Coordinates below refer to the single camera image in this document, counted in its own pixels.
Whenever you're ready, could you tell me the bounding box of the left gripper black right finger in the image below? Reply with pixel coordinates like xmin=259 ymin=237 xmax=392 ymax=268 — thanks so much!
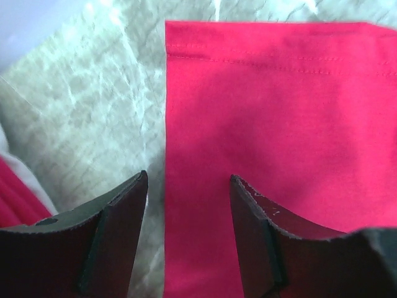
xmin=230 ymin=175 xmax=396 ymax=297

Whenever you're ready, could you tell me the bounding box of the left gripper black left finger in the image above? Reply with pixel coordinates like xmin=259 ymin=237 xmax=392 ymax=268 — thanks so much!
xmin=1 ymin=171 xmax=148 ymax=297

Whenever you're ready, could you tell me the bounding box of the magenta t shirt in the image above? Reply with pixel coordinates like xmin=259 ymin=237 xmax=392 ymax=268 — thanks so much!
xmin=164 ymin=21 xmax=396 ymax=297

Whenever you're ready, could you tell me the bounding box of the folded red t shirt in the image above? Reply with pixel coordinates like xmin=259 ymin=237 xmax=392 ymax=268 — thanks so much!
xmin=1 ymin=158 xmax=51 ymax=228

